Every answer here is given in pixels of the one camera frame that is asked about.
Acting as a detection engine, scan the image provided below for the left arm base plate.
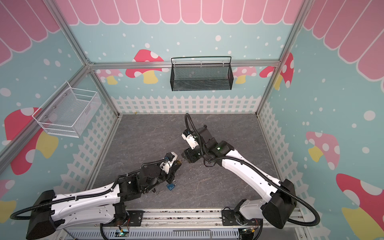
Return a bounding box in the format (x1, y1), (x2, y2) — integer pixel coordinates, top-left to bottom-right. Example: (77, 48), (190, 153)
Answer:
(110, 210), (144, 227)

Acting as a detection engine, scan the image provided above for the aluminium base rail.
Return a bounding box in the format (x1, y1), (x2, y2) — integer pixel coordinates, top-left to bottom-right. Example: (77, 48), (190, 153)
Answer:
(58, 207), (307, 232)

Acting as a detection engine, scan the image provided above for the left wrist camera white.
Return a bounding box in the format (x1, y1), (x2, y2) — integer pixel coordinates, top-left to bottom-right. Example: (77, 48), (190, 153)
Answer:
(160, 152), (178, 174)

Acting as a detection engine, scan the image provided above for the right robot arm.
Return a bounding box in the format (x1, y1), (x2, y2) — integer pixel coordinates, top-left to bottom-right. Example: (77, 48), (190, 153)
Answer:
(182, 113), (321, 229)

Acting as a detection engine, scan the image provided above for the white wire mesh basket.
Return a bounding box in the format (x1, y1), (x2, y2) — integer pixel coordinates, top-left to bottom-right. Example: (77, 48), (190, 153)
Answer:
(32, 82), (102, 138)

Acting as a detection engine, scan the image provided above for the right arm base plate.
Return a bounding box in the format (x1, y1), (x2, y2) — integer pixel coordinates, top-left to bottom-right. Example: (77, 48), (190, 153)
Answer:
(221, 208), (263, 226)

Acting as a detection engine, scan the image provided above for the large blue padlock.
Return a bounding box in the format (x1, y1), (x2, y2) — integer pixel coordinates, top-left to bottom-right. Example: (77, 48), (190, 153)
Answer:
(167, 180), (177, 191)

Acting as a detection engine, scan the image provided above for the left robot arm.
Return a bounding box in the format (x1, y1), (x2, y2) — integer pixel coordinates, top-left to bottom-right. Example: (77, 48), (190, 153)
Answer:
(10, 152), (182, 240)

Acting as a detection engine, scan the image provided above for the black wire mesh basket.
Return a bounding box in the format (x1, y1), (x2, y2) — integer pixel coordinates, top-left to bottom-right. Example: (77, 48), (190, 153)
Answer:
(170, 56), (234, 92)

